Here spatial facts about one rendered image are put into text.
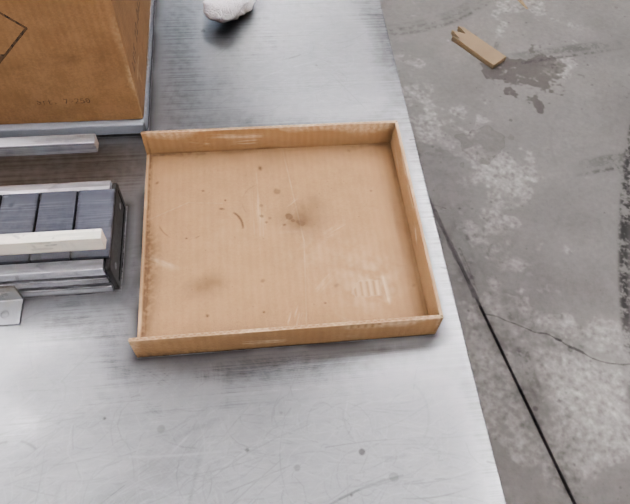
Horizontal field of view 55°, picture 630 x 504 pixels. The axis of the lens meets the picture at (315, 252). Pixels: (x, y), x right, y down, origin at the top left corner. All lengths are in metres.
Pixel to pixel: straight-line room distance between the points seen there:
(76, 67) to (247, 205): 0.23
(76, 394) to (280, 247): 0.25
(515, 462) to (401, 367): 0.93
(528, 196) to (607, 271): 0.30
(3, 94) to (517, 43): 1.89
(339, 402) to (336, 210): 0.22
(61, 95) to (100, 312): 0.26
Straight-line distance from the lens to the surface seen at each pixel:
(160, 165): 0.74
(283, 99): 0.81
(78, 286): 0.66
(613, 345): 1.73
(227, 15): 0.90
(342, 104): 0.81
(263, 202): 0.69
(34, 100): 0.77
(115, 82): 0.73
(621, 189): 2.03
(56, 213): 0.67
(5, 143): 0.63
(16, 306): 0.68
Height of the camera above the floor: 1.40
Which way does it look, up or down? 58 degrees down
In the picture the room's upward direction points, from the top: 5 degrees clockwise
